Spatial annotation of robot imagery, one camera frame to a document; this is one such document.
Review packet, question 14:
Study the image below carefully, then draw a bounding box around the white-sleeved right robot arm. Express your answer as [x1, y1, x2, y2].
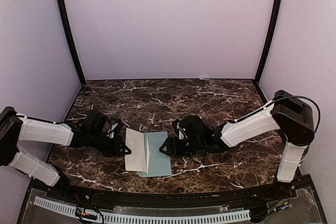
[212, 90, 320, 183]

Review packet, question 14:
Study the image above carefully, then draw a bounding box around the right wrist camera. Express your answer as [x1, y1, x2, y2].
[172, 115, 210, 140]

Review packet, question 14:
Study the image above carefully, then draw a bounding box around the right black frame post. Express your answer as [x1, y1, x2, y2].
[254, 0, 281, 86]

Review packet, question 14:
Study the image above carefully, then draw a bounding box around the white-sleeved robot arm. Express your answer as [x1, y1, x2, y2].
[1, 106, 75, 187]
[212, 90, 320, 183]

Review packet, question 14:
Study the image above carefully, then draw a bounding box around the white-sleeved left robot arm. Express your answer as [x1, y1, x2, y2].
[1, 106, 75, 187]

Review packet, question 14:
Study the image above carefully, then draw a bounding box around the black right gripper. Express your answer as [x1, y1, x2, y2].
[159, 136, 204, 157]

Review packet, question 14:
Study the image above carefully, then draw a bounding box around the white slotted cable duct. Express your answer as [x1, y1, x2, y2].
[34, 196, 251, 223]

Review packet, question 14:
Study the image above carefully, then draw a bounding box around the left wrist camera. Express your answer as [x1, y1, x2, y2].
[85, 110, 111, 135]

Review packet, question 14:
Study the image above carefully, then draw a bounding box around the black front rail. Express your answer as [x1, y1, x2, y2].
[26, 174, 316, 210]

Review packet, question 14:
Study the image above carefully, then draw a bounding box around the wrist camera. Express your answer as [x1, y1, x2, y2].
[85, 110, 111, 135]
[172, 115, 210, 140]

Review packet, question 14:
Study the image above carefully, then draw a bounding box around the blue-grey envelope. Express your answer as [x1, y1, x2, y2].
[137, 132, 172, 178]

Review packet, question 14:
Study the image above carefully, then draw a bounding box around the left black frame post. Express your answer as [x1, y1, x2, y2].
[57, 0, 86, 85]

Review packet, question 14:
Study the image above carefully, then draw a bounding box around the black frame post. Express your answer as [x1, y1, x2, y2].
[254, 0, 281, 86]
[57, 0, 86, 85]

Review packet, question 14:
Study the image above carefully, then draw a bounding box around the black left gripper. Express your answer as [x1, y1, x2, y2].
[89, 131, 131, 157]

